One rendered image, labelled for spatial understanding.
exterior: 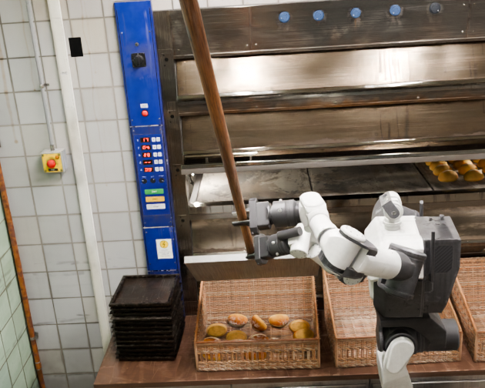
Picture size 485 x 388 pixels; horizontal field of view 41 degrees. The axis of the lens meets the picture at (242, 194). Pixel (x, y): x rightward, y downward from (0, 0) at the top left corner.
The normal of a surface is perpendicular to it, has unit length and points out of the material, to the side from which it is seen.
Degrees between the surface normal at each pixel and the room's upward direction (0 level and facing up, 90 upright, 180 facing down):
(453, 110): 70
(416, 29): 90
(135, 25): 90
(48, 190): 90
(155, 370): 0
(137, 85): 90
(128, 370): 0
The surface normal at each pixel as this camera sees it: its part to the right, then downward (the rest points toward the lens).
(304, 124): -0.04, 0.00
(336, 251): -0.51, -0.01
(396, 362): -0.04, 0.35
